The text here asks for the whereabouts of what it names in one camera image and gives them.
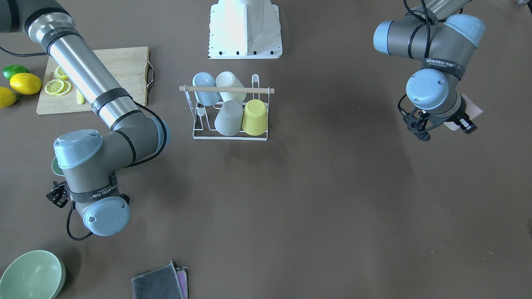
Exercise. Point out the grey plastic cup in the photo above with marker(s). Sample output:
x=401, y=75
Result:
x=229, y=119

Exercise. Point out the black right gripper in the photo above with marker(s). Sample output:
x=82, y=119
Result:
x=58, y=195

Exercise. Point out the whole yellow lemon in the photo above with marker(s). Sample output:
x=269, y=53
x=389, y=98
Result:
x=26, y=83

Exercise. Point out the yellow plastic knife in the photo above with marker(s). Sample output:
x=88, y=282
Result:
x=80, y=99

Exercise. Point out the wooden cutting board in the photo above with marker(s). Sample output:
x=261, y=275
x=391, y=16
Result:
x=129, y=66

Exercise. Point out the lemon slice upper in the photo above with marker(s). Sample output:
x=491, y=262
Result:
x=60, y=74

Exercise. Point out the lemon slice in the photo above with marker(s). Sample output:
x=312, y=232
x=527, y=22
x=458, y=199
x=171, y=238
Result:
x=60, y=74
x=57, y=87

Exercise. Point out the white wire cup holder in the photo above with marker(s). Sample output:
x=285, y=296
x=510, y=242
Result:
x=204, y=101

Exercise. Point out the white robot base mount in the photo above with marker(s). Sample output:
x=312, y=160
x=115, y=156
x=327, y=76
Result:
x=245, y=29

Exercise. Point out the yellow plastic cup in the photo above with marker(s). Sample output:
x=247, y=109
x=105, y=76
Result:
x=255, y=118

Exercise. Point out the white plastic cup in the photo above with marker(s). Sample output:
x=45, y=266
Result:
x=228, y=79

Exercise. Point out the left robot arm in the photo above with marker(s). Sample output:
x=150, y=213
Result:
x=443, y=39

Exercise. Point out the green bowl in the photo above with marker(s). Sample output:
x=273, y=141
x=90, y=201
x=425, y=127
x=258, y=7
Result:
x=38, y=274

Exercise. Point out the grey folded cloth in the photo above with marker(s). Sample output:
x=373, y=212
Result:
x=167, y=282

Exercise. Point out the green lime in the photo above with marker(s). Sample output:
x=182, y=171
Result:
x=13, y=69

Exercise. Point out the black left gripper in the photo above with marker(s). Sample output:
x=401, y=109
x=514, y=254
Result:
x=465, y=123

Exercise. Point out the green plastic cup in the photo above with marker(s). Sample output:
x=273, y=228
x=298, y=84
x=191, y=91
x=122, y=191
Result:
x=56, y=169

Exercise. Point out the lemon slice lower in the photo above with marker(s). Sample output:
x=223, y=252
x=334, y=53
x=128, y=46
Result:
x=57, y=87

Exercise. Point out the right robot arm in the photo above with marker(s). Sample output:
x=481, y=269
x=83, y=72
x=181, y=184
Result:
x=90, y=159

